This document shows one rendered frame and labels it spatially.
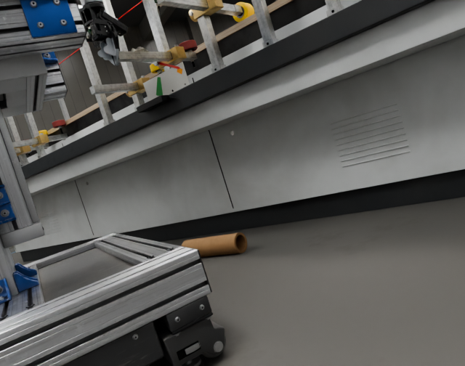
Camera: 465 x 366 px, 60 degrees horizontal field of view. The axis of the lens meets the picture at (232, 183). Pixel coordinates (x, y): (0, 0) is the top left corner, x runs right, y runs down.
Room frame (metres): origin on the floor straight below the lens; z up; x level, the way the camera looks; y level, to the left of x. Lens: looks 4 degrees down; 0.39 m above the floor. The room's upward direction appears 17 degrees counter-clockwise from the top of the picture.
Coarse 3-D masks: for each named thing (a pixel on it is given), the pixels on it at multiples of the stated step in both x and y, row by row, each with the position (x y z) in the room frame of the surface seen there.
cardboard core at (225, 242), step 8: (240, 232) 1.56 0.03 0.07; (192, 240) 1.69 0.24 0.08; (200, 240) 1.65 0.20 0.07; (208, 240) 1.62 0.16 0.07; (216, 240) 1.59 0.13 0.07; (224, 240) 1.56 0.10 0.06; (232, 240) 1.53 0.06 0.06; (240, 240) 1.59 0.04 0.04; (200, 248) 1.63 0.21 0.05; (208, 248) 1.61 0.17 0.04; (216, 248) 1.58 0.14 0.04; (224, 248) 1.55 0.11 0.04; (232, 248) 1.53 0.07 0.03; (240, 248) 1.57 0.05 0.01
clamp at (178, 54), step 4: (172, 48) 1.71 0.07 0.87; (176, 48) 1.70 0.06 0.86; (180, 48) 1.72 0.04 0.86; (172, 52) 1.71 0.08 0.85; (176, 52) 1.70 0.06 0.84; (180, 52) 1.71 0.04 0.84; (184, 52) 1.73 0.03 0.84; (172, 56) 1.72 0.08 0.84; (176, 56) 1.70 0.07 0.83; (180, 56) 1.71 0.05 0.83; (184, 56) 1.72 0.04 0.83; (172, 60) 1.72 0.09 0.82; (176, 60) 1.72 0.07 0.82; (180, 60) 1.75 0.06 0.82; (172, 64) 1.76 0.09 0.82; (160, 68) 1.79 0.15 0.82
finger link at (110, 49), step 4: (108, 40) 1.47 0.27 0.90; (112, 40) 1.48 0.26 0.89; (108, 44) 1.47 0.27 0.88; (112, 44) 1.49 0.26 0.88; (104, 48) 1.45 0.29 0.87; (108, 48) 1.47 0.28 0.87; (112, 48) 1.48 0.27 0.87; (108, 52) 1.46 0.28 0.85; (112, 52) 1.48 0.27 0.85; (116, 52) 1.48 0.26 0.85; (116, 56) 1.49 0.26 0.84; (116, 60) 1.49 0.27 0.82; (116, 64) 1.50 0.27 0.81
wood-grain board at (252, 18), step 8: (280, 0) 1.62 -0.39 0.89; (288, 0) 1.60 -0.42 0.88; (272, 8) 1.64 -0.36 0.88; (240, 24) 1.74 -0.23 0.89; (248, 24) 1.72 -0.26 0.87; (224, 32) 1.80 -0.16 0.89; (232, 32) 1.77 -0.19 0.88; (200, 48) 1.90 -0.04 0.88; (176, 64) 2.00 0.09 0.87; (112, 96) 2.34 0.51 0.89; (96, 104) 2.44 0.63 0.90; (88, 112) 2.50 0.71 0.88; (72, 120) 2.62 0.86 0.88
